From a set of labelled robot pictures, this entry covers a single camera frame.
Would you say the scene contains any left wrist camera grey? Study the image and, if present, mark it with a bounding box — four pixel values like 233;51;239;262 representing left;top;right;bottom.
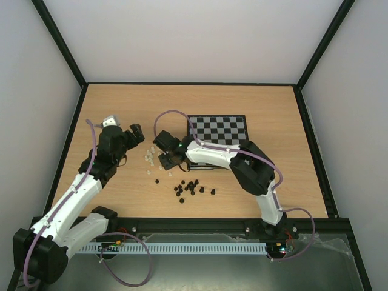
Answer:
102;115;120;128

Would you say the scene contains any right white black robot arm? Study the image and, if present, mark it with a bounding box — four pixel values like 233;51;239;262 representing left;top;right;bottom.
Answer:
153;130;286;238

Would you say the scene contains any white slotted cable duct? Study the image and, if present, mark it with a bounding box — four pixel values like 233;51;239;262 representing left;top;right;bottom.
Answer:
75;241;267;255

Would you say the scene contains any purple cable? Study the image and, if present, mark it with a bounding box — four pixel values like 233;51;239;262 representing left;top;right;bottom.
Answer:
153;110;316;262
22;118;152;287

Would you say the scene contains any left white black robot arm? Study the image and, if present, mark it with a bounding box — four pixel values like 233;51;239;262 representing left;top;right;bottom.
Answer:
13;121;144;288

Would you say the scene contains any black grey chess board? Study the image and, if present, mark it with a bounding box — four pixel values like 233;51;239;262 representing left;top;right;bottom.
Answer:
185;114;251;170

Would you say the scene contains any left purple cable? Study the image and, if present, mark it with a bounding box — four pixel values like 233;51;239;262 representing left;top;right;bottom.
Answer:
22;118;152;287

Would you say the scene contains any black aluminium frame rail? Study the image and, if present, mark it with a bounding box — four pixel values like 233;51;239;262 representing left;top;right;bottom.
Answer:
118;218;352;237

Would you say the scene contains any clear plastic sheet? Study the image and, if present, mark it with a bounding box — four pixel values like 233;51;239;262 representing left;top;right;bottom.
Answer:
296;233;354;263

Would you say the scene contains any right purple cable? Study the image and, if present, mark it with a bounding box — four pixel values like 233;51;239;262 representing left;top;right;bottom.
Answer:
153;110;316;262

